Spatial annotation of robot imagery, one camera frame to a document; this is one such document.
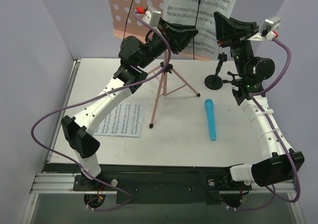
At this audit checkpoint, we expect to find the sheet music page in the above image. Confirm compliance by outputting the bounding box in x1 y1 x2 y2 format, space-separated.
94 102 145 138
163 0 237 61

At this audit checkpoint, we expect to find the black microphone stand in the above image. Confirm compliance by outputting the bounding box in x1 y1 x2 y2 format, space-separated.
204 52 228 90

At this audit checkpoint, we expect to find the pink perforated music stand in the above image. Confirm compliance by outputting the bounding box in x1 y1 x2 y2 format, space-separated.
112 9 201 128

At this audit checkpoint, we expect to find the blue toy microphone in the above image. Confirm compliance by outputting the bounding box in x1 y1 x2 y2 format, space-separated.
204 99 216 141

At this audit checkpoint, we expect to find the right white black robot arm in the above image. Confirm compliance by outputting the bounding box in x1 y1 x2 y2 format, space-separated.
214 11 305 187

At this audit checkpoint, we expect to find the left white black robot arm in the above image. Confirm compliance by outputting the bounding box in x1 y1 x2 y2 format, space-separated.
61 19 198 180

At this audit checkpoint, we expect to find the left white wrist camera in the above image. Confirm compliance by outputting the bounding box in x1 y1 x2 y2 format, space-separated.
136 6 161 27

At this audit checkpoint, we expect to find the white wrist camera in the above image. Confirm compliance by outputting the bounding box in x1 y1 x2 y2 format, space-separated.
260 16 281 41
136 6 161 27

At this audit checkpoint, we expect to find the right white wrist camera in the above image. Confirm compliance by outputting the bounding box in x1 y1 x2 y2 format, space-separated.
260 16 281 41

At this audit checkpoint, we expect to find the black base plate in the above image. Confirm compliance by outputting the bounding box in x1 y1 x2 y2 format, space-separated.
73 165 252 205

